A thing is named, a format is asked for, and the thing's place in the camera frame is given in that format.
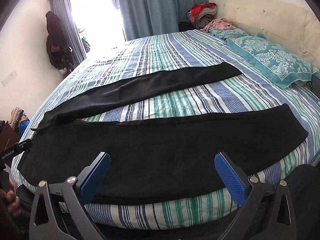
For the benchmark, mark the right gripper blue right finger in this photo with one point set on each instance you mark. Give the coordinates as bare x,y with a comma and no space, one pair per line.
266,210

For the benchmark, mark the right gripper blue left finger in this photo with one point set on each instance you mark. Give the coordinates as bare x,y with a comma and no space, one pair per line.
58,210

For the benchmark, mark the black pants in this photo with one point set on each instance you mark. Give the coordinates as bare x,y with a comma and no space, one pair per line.
159,159

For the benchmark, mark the person left hand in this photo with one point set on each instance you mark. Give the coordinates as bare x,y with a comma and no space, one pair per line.
13,201

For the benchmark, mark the dark brown dresser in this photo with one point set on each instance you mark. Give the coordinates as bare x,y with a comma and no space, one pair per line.
8,137

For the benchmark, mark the colourful clothes pile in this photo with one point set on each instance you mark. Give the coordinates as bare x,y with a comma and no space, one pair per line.
19,121

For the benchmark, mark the dark hanging coats and bags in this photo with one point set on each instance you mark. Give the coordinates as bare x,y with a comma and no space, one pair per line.
58,49

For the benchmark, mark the striped blue green bed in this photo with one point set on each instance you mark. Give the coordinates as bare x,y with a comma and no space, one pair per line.
247,92

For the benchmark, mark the teal floral pillow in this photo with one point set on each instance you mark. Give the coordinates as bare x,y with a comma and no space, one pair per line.
274,62

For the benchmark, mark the striped left curtain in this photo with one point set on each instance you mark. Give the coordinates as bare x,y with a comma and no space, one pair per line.
62,8

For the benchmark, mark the cream padded headboard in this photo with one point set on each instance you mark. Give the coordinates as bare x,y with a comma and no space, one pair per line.
288,25

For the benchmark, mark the pink garment on bed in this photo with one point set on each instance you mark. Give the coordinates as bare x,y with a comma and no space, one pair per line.
218,24

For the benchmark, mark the blue curtain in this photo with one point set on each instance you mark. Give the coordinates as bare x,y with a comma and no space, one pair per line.
142,18

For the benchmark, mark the red clothes pile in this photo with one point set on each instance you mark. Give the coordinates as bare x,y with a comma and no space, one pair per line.
200,10

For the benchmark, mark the white wall switch plate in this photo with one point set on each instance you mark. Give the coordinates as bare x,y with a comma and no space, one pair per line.
9,78

